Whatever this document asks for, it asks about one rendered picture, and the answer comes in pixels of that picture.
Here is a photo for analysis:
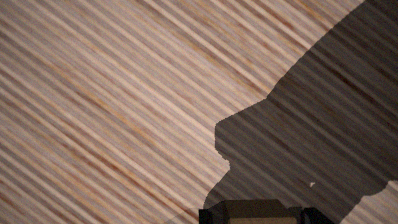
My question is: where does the tan wooden block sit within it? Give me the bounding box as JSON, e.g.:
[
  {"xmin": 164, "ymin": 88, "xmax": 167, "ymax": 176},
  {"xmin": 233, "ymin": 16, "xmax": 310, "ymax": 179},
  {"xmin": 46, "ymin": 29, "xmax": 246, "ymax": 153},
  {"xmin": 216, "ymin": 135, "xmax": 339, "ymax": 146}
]
[{"xmin": 223, "ymin": 199, "xmax": 296, "ymax": 224}]

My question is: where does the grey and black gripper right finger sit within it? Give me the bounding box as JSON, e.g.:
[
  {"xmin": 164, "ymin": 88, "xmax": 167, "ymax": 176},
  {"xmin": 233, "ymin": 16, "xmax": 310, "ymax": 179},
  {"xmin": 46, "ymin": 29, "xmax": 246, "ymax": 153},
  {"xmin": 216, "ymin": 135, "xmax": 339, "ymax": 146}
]
[{"xmin": 301, "ymin": 207, "xmax": 335, "ymax": 224}]

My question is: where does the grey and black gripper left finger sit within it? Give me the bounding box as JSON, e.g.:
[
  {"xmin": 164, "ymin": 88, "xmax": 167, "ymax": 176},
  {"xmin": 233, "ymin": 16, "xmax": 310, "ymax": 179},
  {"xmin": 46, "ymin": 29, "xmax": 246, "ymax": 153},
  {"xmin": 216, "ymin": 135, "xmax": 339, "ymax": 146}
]
[{"xmin": 199, "ymin": 209, "xmax": 213, "ymax": 224}]

